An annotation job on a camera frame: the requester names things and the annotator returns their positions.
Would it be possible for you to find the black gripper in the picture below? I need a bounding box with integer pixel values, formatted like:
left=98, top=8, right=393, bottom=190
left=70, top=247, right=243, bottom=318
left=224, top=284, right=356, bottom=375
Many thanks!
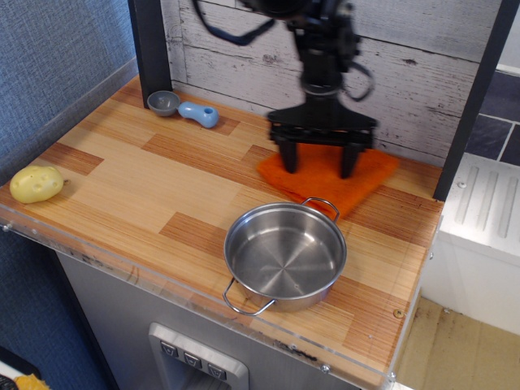
left=267, top=93, right=378, bottom=179

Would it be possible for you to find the orange knitted cloth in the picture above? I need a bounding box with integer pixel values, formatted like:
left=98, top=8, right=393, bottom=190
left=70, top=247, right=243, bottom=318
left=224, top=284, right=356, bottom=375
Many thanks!
left=257, top=145, right=399, bottom=216

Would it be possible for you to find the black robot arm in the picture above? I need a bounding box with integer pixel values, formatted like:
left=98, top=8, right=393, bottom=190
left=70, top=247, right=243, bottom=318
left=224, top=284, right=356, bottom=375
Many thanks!
left=243, top=1, right=378, bottom=178

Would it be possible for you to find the stainless steel pot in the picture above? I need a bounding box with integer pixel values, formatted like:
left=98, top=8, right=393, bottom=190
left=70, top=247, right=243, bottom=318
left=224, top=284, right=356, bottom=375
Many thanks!
left=223, top=197, right=347, bottom=317

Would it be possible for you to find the grey and blue scoop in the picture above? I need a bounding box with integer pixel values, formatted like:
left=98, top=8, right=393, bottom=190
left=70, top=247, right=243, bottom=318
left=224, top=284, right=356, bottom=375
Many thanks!
left=146, top=90, right=219, bottom=128

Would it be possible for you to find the white ribbed cabinet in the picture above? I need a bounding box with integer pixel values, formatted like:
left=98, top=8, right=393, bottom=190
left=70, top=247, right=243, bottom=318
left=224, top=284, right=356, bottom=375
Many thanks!
left=422, top=154, right=519, bottom=333

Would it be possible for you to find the grey dispenser panel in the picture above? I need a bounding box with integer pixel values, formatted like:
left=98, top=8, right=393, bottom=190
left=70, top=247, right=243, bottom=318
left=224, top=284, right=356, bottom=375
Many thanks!
left=148, top=323, right=249, bottom=389

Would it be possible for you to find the yellow toy potato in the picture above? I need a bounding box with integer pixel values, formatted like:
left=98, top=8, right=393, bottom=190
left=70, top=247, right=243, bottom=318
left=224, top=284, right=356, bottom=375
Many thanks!
left=10, top=165, right=64, bottom=204

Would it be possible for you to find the yellow object bottom left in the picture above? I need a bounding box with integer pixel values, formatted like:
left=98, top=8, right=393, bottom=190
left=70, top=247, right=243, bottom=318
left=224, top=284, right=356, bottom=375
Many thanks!
left=14, top=375, right=50, bottom=390

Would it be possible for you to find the black cable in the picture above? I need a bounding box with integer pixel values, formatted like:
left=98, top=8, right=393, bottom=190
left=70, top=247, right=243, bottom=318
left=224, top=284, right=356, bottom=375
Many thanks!
left=193, top=0, right=375, bottom=102

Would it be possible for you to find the left dark frame post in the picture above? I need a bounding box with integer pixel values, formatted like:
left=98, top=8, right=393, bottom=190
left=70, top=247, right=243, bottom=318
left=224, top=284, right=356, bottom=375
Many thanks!
left=128, top=0, right=172, bottom=108

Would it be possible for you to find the dark frame post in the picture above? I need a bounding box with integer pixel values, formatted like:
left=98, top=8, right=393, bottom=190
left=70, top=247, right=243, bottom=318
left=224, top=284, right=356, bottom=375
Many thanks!
left=128, top=0, right=172, bottom=108
left=433, top=0, right=519, bottom=202

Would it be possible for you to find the right dark frame post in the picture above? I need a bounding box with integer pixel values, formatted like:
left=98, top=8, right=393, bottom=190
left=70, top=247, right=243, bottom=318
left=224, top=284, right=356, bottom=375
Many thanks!
left=433, top=0, right=519, bottom=202

